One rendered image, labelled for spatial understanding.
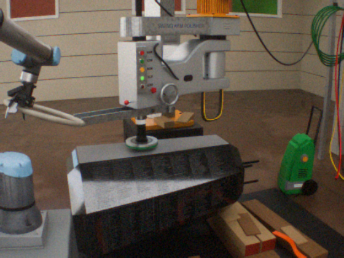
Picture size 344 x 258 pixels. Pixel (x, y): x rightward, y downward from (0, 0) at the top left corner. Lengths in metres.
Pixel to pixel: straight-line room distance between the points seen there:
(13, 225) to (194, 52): 1.66
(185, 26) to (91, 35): 5.96
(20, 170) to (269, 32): 8.45
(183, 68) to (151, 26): 0.39
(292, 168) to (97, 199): 2.04
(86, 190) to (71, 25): 6.36
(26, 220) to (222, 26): 1.89
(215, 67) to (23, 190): 1.76
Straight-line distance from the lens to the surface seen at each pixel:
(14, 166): 1.30
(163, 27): 2.27
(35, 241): 1.36
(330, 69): 4.47
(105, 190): 2.19
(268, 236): 2.57
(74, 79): 8.33
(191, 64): 2.45
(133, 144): 2.35
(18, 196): 1.34
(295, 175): 3.59
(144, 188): 2.22
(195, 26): 2.44
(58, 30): 8.27
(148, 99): 2.24
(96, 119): 2.13
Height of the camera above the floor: 1.62
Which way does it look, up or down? 17 degrees down
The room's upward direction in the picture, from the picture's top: straight up
